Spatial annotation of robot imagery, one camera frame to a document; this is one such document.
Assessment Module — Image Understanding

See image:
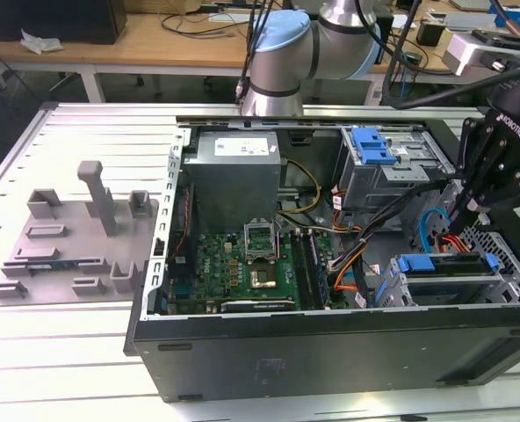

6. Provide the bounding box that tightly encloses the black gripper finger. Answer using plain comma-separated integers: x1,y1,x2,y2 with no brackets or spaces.
463,168,520,215
446,116,506,235

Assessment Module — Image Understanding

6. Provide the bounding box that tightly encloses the blue data wire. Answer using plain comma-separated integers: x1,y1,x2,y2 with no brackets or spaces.
419,208,454,257

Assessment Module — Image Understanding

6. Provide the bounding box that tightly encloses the orange red power wire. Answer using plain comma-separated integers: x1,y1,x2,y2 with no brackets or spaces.
434,232,474,255

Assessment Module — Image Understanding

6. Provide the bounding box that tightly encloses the hard disk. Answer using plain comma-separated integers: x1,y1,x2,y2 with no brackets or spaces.
391,252,502,309

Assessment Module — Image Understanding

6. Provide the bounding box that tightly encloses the silver disk bay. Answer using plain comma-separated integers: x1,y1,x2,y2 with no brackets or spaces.
372,219,520,309

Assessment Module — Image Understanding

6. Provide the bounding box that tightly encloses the grey metal drive cage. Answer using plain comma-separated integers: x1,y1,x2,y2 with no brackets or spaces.
334,125,457,221

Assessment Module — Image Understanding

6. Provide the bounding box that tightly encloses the blue drive latch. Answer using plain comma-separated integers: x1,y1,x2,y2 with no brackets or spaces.
350,126,400,167

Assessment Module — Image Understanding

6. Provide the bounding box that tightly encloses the small black desk box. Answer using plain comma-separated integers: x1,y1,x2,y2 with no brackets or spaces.
415,19,442,46

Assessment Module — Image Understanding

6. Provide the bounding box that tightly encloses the green RAM stick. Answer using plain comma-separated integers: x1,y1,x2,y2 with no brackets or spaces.
25,261,80,274
304,228,332,308

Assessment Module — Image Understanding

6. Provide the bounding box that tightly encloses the black RAM slot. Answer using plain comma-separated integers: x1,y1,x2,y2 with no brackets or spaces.
289,229,317,311

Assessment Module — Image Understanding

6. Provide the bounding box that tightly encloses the CPU socket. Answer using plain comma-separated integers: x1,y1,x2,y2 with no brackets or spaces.
245,261,284,292

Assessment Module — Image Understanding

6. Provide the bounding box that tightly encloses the black open PC case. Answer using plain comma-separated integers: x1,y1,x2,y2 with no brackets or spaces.
123,114,520,404

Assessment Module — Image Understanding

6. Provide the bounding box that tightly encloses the grey power supply box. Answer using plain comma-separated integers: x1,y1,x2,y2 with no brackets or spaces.
182,129,284,234

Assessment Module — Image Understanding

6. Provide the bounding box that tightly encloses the black graphics card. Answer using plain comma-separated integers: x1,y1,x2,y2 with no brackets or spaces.
205,298,297,315

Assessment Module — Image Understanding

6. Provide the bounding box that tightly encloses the green motherboard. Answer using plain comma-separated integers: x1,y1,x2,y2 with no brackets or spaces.
166,228,351,316

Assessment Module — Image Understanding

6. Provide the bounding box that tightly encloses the black case fan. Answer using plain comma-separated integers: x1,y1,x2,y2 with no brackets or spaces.
171,182,199,276

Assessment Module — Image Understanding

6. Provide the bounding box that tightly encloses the wooden desk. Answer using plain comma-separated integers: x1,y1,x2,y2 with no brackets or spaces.
0,8,463,105

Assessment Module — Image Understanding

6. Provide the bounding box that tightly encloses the grey parts rack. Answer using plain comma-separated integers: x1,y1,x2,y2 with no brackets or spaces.
0,160,163,309

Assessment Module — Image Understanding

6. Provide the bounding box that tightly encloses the large black box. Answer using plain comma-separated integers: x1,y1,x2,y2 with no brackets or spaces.
0,0,128,46

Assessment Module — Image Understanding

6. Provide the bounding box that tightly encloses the crumpled clear plastic bag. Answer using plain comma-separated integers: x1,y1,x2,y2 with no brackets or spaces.
20,28,63,56

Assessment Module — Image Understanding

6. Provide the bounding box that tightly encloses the thick black camera cable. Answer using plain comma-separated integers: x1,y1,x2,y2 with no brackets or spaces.
380,0,520,111

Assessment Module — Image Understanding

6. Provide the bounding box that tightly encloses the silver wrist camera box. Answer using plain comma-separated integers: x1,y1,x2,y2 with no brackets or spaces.
442,29,520,78

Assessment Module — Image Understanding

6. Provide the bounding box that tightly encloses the black sleeved cable bundle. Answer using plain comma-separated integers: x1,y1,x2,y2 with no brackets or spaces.
328,178,450,282

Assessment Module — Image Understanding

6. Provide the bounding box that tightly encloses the red wire bundle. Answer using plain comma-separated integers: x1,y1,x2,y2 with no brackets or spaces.
329,186,365,234

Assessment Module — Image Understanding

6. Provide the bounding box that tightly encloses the grey wire bundle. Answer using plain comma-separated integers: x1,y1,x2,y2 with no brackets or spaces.
285,222,366,234

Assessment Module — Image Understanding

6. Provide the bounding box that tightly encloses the yellow wire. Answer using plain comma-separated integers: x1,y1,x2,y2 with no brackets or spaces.
277,158,323,217

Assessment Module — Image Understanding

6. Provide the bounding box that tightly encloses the orange wire bundle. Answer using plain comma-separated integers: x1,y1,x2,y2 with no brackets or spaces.
329,239,378,295

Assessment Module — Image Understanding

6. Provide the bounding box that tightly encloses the metal socket cover frame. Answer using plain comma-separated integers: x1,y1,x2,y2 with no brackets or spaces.
243,217,281,265

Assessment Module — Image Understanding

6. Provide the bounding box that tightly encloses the black hanging cable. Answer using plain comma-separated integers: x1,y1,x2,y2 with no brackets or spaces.
235,0,272,106

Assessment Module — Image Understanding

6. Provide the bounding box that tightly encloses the red black twisted wire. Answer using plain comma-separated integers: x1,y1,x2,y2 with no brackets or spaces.
171,232,191,261

